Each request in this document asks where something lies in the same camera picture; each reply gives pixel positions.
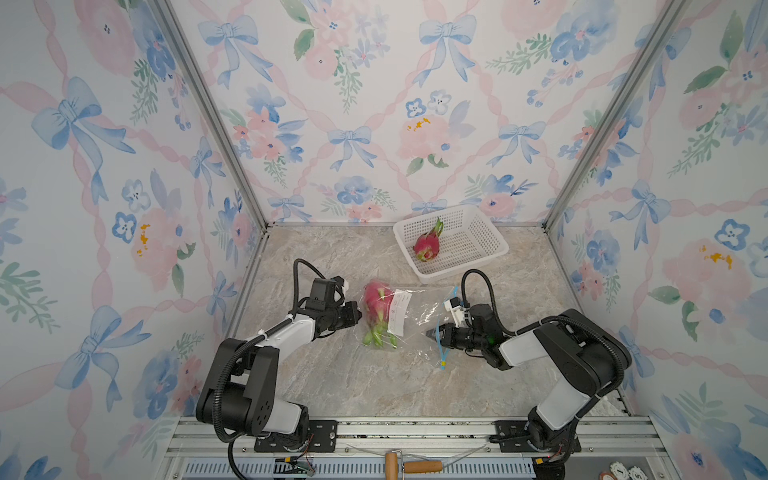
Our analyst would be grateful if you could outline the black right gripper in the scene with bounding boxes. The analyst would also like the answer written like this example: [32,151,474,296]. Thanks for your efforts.
[424,322,486,353]

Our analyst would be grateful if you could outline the pink dragon fruit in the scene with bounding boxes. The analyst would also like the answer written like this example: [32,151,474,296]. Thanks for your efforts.
[413,218,444,262]
[363,279,398,349]

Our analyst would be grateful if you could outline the clear zip-top bag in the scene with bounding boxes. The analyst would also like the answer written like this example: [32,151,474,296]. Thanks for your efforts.
[355,281,459,370]

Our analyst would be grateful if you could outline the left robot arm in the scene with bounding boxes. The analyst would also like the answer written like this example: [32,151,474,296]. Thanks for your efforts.
[195,276,362,451]

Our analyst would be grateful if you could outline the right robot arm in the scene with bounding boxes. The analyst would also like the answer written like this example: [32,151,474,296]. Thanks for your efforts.
[425,304,632,460]

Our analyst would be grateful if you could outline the white plastic basket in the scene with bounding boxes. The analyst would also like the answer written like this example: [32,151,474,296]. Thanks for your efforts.
[393,205,509,284]

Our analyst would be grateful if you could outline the white round objects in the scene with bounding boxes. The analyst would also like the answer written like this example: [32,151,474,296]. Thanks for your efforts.
[598,461,649,480]

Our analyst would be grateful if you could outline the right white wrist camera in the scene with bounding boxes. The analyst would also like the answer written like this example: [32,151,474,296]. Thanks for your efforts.
[444,296,471,328]

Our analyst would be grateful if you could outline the right black corrugated cable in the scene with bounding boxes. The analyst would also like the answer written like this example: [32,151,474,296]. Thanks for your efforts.
[460,268,517,337]

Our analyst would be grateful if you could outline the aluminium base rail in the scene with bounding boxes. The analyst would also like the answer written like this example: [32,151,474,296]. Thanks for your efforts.
[155,417,681,479]

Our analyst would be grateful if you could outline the wooden handled roller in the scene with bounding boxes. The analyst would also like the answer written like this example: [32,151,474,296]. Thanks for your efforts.
[384,450,444,480]

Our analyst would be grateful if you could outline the aluminium corner post left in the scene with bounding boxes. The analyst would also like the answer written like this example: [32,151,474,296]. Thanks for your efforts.
[148,0,267,234]

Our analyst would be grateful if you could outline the aluminium corner post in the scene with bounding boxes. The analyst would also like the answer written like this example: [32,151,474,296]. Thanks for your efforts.
[542,0,690,234]
[148,0,267,234]

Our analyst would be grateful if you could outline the aluminium corner post right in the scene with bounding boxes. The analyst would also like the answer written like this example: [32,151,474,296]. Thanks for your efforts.
[542,0,690,234]

